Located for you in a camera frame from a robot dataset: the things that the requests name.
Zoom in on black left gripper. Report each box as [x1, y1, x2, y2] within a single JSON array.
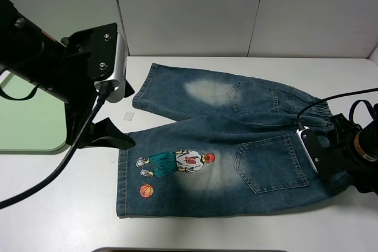
[[63, 23, 136, 149]]

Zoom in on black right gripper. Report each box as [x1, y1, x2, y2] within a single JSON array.
[[319, 114, 361, 181]]

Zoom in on children's blue denim shorts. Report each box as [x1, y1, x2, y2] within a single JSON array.
[[116, 63, 353, 218]]

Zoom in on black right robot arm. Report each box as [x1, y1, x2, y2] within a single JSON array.
[[315, 100, 377, 194]]

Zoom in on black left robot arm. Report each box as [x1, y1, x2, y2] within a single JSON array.
[[1, 0, 135, 149]]

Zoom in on green plastic tray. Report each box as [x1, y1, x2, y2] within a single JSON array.
[[1, 90, 67, 154]]

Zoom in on clear tape piece upper left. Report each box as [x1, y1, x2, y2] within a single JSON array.
[[123, 112, 135, 122]]

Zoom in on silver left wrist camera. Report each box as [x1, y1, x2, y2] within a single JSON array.
[[94, 33, 126, 103]]

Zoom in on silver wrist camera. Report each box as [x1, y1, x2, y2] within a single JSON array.
[[296, 126, 324, 174], [94, 33, 126, 103]]

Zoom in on black left camera cable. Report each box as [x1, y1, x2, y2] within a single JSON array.
[[0, 82, 115, 210]]

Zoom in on black camera cable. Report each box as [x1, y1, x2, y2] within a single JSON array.
[[0, 82, 115, 210], [296, 87, 378, 130]]

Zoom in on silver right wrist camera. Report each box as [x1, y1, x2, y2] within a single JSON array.
[[296, 126, 324, 174]]

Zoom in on black right camera cable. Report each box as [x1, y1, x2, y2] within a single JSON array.
[[296, 87, 378, 130]]

